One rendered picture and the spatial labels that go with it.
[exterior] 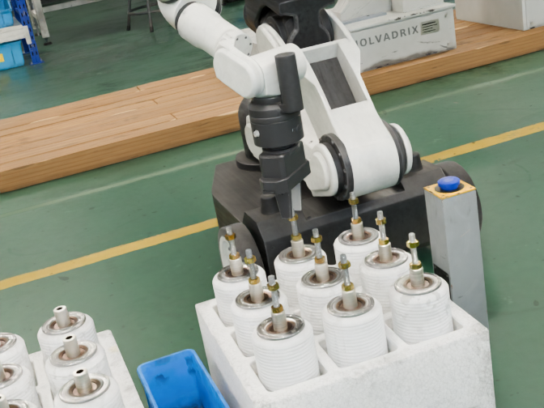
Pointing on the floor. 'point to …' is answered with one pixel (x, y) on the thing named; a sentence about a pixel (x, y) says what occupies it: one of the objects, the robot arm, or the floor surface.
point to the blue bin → (180, 382)
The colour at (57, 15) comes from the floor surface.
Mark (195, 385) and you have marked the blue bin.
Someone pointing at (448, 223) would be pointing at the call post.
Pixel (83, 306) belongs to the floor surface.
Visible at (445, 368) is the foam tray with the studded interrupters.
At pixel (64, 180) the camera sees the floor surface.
